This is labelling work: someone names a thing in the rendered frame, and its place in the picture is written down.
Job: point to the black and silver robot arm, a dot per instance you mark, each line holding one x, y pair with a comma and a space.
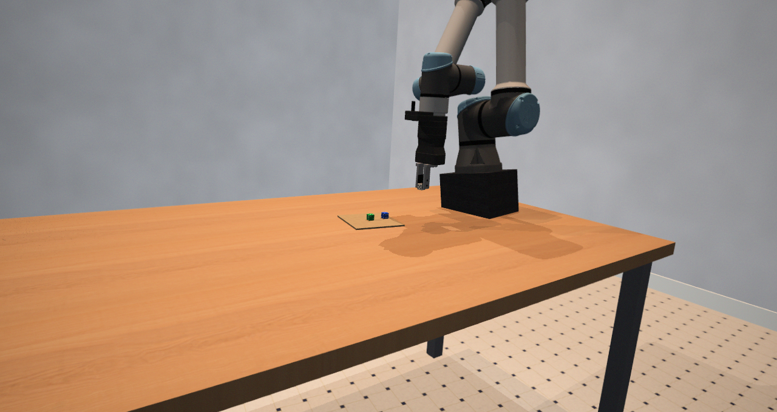
511, 111

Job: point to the tan mat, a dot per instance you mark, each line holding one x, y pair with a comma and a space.
359, 221

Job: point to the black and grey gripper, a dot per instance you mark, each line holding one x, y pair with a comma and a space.
432, 128

